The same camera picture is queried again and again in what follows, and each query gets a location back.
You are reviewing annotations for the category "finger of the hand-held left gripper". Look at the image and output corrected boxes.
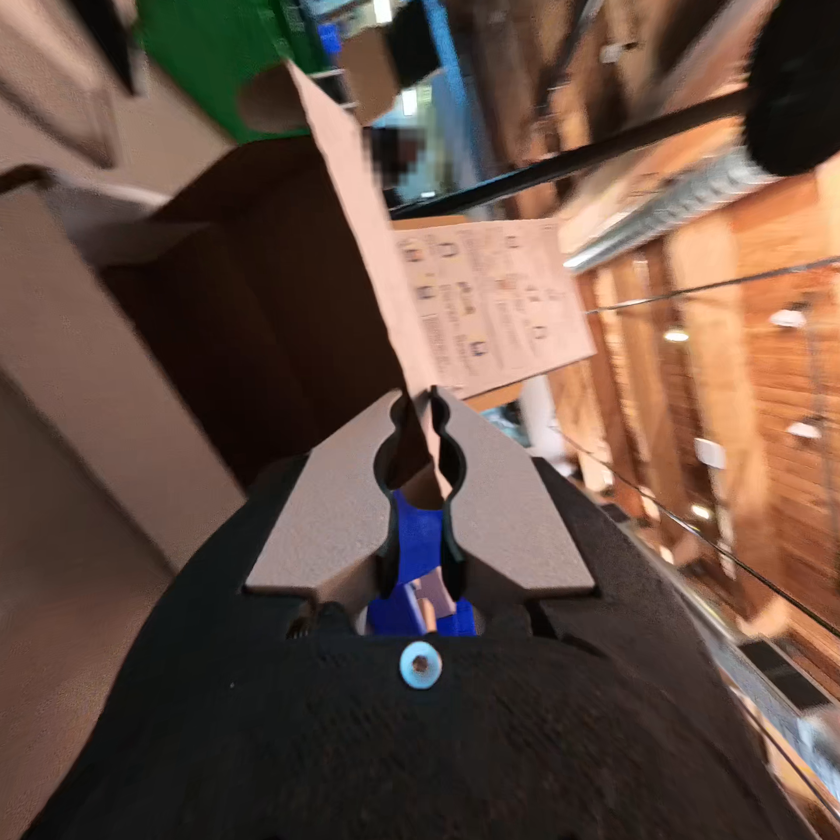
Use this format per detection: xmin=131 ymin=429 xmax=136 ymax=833
xmin=0 ymin=26 xmax=122 ymax=168
xmin=66 ymin=0 xmax=144 ymax=98

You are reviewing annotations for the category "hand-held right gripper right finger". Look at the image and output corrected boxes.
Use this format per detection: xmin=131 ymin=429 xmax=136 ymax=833
xmin=430 ymin=386 xmax=598 ymax=606

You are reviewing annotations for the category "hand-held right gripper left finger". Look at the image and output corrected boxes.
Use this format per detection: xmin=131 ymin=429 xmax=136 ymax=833
xmin=244 ymin=387 xmax=411 ymax=608

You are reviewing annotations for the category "green plastic bin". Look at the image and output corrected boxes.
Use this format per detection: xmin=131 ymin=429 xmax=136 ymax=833
xmin=134 ymin=0 xmax=329 ymax=145

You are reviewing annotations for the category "blue plastic bin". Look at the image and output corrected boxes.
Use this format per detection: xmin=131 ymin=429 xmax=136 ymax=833
xmin=366 ymin=489 xmax=479 ymax=637

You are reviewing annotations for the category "printed instruction sheet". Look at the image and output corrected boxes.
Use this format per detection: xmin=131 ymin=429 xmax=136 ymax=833
xmin=394 ymin=220 xmax=598 ymax=401

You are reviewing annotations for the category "black rod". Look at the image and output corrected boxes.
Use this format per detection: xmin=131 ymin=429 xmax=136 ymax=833
xmin=390 ymin=88 xmax=756 ymax=221

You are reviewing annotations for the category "black round object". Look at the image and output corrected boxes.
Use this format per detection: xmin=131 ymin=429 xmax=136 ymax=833
xmin=745 ymin=0 xmax=840 ymax=178

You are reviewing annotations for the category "silver ventilation duct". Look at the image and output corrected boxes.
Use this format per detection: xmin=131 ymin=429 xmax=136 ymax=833
xmin=563 ymin=151 xmax=782 ymax=271

